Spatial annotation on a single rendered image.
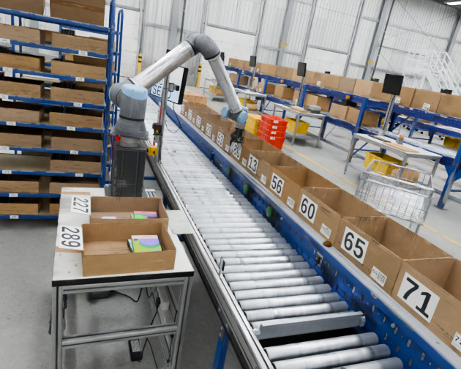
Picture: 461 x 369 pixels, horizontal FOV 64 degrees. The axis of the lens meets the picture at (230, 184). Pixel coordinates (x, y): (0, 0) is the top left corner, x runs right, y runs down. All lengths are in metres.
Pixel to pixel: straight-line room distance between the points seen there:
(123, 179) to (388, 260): 1.52
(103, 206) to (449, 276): 1.73
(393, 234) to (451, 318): 0.64
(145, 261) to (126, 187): 0.80
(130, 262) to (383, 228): 1.27
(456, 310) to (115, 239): 1.43
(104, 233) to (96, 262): 0.28
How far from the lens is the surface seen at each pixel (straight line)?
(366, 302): 1.73
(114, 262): 1.62
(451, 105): 7.30
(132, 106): 2.22
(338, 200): 2.34
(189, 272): 1.71
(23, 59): 3.27
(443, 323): 1.53
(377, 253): 1.69
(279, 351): 1.42
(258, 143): 3.27
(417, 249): 1.94
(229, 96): 2.60
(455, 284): 1.84
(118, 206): 2.16
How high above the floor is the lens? 1.67
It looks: 19 degrees down
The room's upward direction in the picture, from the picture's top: 10 degrees clockwise
